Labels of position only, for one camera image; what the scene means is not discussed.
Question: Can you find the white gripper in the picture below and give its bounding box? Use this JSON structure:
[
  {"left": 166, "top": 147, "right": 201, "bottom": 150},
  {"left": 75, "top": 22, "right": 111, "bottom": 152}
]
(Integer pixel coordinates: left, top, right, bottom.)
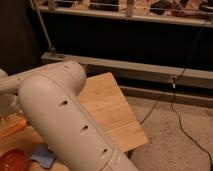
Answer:
[{"left": 0, "top": 95, "right": 18, "bottom": 116}]

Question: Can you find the cluttered white shelf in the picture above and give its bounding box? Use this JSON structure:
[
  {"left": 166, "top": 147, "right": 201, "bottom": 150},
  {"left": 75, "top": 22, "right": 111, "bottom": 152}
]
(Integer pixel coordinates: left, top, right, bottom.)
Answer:
[{"left": 31, "top": 0, "right": 213, "bottom": 28}]

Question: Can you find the red ceramic bowl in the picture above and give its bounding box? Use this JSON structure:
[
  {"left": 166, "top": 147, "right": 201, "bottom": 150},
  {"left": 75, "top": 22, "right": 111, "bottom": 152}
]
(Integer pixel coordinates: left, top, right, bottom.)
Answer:
[{"left": 0, "top": 149, "right": 28, "bottom": 171}]

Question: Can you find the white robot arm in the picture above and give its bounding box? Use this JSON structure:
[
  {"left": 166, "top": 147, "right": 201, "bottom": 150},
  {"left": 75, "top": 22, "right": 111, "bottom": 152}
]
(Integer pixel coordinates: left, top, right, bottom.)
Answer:
[{"left": 0, "top": 61, "right": 138, "bottom": 171}]

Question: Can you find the blue cloth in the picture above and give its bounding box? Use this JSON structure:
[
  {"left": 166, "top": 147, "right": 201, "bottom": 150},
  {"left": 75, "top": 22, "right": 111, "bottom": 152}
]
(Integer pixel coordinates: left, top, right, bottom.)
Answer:
[{"left": 30, "top": 145, "right": 56, "bottom": 169}]

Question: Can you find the metal stand pole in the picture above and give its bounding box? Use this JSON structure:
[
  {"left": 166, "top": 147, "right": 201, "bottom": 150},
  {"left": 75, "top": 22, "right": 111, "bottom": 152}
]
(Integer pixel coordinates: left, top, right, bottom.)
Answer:
[{"left": 32, "top": 0, "right": 56, "bottom": 55}]

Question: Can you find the black cable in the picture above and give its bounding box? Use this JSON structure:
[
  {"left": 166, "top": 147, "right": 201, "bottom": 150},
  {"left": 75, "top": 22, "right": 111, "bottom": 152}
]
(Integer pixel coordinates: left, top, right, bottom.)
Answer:
[{"left": 138, "top": 19, "right": 213, "bottom": 168}]

